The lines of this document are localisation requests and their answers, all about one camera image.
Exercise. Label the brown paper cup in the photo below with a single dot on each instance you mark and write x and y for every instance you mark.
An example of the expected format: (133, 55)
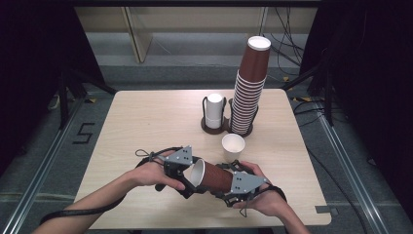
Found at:
(216, 177)

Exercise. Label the white post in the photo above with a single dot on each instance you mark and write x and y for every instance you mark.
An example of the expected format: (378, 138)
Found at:
(263, 18)

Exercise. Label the person's left hand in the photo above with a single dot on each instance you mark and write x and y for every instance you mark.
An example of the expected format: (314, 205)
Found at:
(152, 175)

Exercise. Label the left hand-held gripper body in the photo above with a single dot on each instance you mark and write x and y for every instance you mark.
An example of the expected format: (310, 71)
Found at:
(178, 157)

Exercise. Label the black metal stand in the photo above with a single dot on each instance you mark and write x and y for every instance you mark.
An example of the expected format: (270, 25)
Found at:
(65, 94)
(328, 94)

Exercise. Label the brown double cup holder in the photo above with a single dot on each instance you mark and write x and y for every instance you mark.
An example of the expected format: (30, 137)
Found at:
(214, 130)

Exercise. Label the black curtain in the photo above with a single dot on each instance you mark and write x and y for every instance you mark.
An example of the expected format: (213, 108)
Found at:
(29, 65)
(373, 81)

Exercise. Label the stack of brown cups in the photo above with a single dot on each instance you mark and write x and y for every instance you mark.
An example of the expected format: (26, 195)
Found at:
(250, 91)

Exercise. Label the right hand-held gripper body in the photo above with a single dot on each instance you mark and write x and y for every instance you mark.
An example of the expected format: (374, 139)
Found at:
(246, 183)

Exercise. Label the stack of white cups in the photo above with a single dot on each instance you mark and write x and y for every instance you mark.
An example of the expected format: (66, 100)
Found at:
(214, 110)

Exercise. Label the person's right hand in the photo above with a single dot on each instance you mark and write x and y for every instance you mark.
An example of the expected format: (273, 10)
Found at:
(269, 201)

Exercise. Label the beige wooden post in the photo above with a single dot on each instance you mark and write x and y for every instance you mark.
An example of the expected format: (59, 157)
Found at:
(138, 35)

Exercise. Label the aluminium floor rail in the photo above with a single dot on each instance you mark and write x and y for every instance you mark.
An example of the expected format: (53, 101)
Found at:
(39, 169)
(350, 169)

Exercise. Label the white paper cup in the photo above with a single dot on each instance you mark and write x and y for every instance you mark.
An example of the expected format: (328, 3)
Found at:
(233, 146)

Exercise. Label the grey tape strip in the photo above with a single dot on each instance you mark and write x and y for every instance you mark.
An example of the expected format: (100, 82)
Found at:
(326, 210)

